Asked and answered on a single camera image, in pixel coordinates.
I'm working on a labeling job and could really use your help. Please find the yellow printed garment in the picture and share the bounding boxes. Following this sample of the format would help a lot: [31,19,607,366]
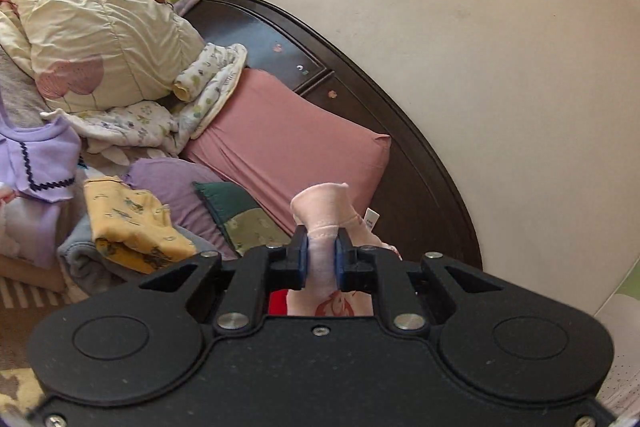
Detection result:
[82,176,197,275]

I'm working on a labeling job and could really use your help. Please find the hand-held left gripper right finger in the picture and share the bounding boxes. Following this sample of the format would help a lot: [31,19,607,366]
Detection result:
[334,229,503,334]

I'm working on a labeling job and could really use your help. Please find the purple folded shirt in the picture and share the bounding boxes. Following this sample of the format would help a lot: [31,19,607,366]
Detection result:
[0,107,82,202]

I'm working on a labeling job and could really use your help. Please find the grey-blue folded garment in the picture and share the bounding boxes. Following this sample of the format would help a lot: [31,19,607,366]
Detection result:
[57,212,201,298]

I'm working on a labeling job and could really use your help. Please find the pink printed pants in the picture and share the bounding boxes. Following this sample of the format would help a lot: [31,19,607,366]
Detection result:
[270,182,403,318]

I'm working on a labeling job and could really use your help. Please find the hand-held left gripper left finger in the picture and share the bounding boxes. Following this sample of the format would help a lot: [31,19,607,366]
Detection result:
[140,225,308,333]

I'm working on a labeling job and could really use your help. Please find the lilac pillow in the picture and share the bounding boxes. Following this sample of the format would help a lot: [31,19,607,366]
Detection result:
[122,157,241,260]

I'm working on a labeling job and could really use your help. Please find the cream quilt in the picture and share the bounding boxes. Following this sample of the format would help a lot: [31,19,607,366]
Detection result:
[0,0,206,114]

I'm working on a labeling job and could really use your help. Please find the folded garment with flower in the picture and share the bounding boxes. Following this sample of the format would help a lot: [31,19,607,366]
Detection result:
[0,182,66,268]

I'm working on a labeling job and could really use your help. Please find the white floral baby blanket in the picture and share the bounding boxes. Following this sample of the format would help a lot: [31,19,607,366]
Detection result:
[40,43,248,162]

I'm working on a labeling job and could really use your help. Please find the green patchwork cushion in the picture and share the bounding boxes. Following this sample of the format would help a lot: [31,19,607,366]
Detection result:
[192,181,293,258]

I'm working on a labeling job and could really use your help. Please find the pink pillow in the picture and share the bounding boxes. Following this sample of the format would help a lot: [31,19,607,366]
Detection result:
[181,68,392,235]

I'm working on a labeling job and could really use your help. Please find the white dotted panel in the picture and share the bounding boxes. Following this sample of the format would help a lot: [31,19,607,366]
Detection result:
[595,257,640,418]

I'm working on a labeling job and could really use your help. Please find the dark wooden headboard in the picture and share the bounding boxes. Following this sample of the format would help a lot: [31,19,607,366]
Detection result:
[184,0,483,273]

